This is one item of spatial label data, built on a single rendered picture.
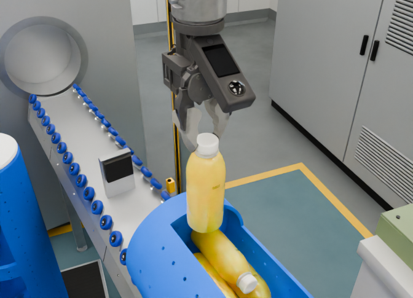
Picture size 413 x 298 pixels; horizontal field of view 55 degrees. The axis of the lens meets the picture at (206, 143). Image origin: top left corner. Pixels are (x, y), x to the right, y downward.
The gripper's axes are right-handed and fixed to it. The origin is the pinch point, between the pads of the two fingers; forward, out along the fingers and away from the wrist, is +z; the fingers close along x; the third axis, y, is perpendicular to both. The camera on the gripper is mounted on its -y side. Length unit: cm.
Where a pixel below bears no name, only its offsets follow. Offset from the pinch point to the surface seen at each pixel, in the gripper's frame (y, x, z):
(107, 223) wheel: 39, 9, 49
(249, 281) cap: -6.8, -6.5, 33.7
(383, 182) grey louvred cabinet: 53, -164, 125
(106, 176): 53, 3, 44
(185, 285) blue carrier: -5.5, 8.0, 25.4
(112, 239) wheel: 33, 10, 49
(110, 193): 54, 3, 52
